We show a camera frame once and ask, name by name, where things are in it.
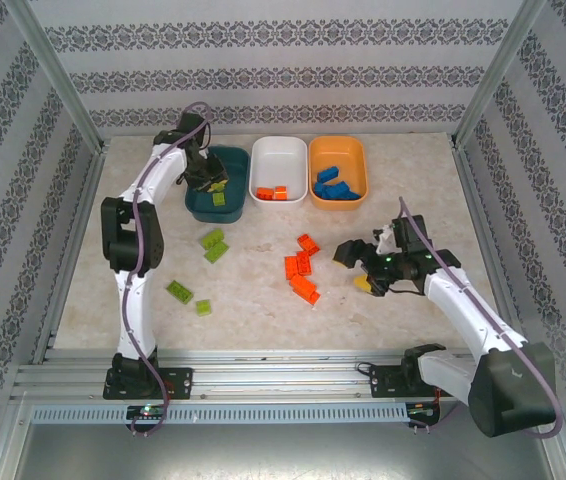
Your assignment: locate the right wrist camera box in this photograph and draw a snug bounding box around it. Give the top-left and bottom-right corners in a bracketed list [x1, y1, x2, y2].
[372, 223, 398, 256]

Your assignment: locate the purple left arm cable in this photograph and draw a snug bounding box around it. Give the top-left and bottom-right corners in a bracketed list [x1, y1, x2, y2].
[121, 101, 213, 437]

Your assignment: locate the orange plastic container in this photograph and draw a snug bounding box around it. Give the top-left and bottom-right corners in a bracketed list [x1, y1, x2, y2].
[307, 134, 368, 211]

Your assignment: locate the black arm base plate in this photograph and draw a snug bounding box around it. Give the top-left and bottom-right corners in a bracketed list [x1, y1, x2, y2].
[102, 367, 194, 400]
[367, 364, 462, 400]

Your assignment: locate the white plastic container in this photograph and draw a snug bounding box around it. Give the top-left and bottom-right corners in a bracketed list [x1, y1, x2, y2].
[249, 135, 309, 210]

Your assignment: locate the small circuit board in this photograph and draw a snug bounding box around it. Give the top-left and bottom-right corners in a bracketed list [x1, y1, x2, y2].
[406, 401, 440, 419]
[126, 404, 170, 420]

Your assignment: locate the aluminium mounting rail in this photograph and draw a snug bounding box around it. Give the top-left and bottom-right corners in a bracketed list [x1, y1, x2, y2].
[10, 348, 552, 404]

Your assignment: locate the grey metal sheet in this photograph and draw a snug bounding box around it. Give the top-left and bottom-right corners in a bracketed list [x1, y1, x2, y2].
[0, 399, 566, 480]

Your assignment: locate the teal plastic container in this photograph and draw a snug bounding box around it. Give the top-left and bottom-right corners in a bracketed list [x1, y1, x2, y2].
[184, 144, 252, 225]

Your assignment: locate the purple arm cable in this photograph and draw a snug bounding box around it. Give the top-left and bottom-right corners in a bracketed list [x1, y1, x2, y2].
[121, 101, 213, 437]
[397, 196, 564, 441]

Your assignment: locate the aluminium side rail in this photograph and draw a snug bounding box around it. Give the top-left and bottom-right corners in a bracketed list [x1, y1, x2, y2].
[30, 142, 109, 364]
[450, 134, 532, 360]

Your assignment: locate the aluminium frame post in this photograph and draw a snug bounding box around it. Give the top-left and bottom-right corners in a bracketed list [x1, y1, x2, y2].
[452, 0, 549, 146]
[5, 0, 109, 151]

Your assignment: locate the grey slotted cable duct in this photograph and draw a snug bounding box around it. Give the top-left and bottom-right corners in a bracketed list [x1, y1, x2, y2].
[30, 403, 409, 426]

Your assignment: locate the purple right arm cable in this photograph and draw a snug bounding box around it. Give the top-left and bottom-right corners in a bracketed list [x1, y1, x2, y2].
[397, 196, 564, 441]

